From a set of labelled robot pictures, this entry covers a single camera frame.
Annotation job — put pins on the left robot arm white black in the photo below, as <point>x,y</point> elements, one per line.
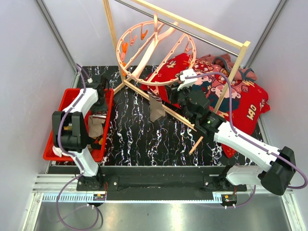
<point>70,135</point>

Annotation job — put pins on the white sock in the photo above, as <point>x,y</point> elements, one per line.
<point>57,151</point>

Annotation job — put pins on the beige sock maroon striped cuff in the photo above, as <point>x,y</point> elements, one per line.
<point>156,107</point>

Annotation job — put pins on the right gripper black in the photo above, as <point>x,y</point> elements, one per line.
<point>173,93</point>

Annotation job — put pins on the pink grey garment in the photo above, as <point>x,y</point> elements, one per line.
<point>224,65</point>

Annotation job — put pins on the red cartoon patterned blanket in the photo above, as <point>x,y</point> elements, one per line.
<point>243,104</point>

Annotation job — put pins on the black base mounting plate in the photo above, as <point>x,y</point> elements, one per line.
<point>116,178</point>

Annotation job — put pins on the wooden clothes rack frame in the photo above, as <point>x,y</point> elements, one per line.
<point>166,16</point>

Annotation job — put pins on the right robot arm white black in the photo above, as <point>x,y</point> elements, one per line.
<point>274,167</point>

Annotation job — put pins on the black argyle sock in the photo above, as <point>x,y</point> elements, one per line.
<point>96,143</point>

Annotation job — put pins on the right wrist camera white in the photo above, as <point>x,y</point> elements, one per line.
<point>187,78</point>

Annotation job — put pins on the pink round clip hanger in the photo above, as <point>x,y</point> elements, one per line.
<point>149,47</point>

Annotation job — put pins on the orange clip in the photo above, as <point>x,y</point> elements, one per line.
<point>124,47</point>

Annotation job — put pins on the pink clip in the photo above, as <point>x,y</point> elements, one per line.
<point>154,90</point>

